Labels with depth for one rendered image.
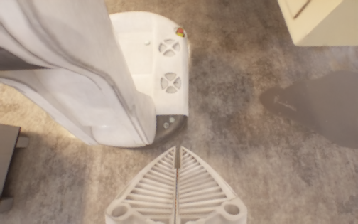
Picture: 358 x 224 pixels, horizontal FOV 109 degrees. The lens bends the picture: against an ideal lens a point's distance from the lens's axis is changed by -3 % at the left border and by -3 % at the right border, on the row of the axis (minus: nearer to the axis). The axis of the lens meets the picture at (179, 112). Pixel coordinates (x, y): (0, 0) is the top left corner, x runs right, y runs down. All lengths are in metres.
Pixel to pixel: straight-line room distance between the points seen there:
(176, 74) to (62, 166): 0.86
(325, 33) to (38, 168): 1.33
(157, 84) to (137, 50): 0.21
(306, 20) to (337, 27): 0.05
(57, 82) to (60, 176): 0.78
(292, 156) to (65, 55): 1.06
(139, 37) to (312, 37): 0.65
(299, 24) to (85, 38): 0.37
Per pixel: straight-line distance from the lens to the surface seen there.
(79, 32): 0.22
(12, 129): 1.22
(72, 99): 0.42
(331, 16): 0.35
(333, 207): 1.20
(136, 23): 0.79
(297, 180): 1.06
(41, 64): 0.25
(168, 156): 0.16
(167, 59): 0.59
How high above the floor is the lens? 0.82
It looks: 73 degrees down
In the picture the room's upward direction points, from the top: 4 degrees counter-clockwise
